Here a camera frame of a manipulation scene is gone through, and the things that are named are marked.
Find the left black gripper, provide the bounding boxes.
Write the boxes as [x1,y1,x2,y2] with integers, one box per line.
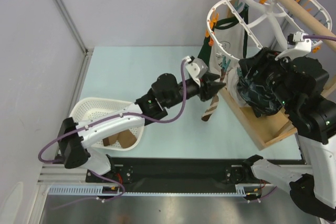
[165,72,226,109]

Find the brown striped sock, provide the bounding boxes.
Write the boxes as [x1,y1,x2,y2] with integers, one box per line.
[201,72,226,122]

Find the teal clothespin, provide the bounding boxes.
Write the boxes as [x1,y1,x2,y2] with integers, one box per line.
[236,68,243,78]
[221,57,231,73]

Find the white round clip hanger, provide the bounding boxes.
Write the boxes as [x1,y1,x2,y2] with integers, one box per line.
[206,0,327,51]

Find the brown socks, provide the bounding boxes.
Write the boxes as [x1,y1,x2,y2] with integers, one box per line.
[102,130,137,148]

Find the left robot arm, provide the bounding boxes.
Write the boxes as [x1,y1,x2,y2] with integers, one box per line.
[57,72,225,182]

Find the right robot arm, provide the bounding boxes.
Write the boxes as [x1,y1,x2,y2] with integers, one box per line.
[238,48,335,222]

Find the white printed t-shirt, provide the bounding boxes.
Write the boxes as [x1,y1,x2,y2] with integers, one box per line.
[209,18,247,107]

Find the dark green sleeve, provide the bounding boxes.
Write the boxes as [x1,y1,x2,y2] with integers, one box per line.
[197,37,212,66]

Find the orange clothespin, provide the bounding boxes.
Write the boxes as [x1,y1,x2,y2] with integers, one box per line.
[205,30,214,47]

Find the wooden rod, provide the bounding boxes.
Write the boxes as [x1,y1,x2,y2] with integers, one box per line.
[248,0,336,51]

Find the aluminium corner profile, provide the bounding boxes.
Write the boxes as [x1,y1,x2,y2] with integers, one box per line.
[38,0,94,57]

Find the white perforated laundry basket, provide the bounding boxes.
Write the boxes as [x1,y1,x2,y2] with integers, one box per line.
[69,97,144,151]

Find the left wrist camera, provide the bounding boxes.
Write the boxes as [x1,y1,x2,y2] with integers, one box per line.
[183,56,208,87]

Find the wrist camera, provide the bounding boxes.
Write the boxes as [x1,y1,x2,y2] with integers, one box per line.
[275,31,322,61]
[183,56,208,87]

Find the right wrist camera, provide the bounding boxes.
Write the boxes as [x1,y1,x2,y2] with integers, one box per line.
[275,31,322,61]

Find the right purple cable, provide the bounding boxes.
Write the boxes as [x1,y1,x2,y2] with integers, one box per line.
[304,34,336,41]

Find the purple cable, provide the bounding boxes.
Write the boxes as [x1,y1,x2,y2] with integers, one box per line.
[304,34,336,41]
[38,60,188,210]

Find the wooden rack frame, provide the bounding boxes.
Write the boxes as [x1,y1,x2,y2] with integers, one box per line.
[207,0,335,150]

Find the white cable duct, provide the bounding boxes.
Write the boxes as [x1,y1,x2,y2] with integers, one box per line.
[48,184,263,197]

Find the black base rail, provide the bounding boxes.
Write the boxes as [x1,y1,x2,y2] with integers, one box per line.
[85,155,263,195]

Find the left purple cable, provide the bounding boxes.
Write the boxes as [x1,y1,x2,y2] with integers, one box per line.
[38,60,188,210]

